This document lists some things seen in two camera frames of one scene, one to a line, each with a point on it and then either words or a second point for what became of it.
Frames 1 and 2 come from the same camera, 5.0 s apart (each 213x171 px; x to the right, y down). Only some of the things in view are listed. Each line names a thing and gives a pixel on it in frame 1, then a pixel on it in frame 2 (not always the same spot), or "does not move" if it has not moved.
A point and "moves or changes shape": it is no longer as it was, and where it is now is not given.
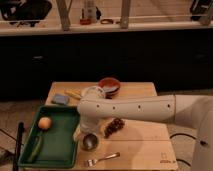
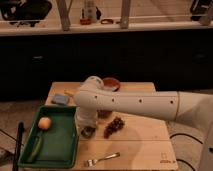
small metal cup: [90, 141] moves or changes shape
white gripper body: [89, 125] does not move
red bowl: [109, 85] does not move
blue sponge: [61, 99] does not move
